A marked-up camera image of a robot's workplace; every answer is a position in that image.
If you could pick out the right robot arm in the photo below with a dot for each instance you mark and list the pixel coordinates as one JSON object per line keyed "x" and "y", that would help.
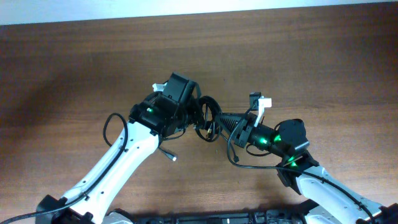
{"x": 328, "y": 200}

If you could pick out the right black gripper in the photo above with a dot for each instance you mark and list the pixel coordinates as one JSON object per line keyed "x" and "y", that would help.
{"x": 242, "y": 136}

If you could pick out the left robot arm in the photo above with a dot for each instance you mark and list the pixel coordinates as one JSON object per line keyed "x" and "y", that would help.
{"x": 170, "y": 109}

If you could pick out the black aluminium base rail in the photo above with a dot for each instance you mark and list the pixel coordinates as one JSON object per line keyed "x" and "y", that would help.
{"x": 293, "y": 215}

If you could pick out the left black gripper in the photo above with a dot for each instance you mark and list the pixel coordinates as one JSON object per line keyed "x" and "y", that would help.
{"x": 193, "y": 106}

